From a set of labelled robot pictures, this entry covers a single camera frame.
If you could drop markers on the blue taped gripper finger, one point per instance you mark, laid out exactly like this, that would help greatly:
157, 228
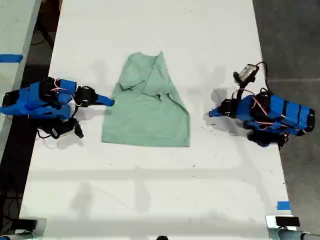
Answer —
218, 109
218, 114
103, 97
103, 102

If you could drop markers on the pale green T-shirt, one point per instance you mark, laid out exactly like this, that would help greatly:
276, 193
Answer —
147, 117

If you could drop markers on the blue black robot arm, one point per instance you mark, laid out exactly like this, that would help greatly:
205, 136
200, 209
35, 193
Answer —
277, 115
32, 100

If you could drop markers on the long blue tape strip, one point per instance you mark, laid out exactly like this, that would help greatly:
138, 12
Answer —
10, 58

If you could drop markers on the white side table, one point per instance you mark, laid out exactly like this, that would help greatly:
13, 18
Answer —
15, 27

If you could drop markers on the short blue tape strip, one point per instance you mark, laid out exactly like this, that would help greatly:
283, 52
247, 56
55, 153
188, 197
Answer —
283, 205

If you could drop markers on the small black box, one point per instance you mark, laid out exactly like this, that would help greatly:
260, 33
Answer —
287, 221
27, 223

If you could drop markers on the round black knob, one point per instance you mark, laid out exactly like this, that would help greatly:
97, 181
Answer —
162, 237

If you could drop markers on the grey tube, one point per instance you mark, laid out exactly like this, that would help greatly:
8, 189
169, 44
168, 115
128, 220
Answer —
15, 236
297, 235

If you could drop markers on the curved black camera stalk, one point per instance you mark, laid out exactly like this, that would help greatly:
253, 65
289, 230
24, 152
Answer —
241, 91

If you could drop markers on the short black camera stalk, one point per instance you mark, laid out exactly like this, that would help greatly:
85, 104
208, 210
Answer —
78, 128

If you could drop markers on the silver black camera box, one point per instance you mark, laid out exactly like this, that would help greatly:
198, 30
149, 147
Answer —
247, 71

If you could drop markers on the silver metal bracket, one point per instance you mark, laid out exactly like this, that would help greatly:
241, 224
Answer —
41, 228
270, 225

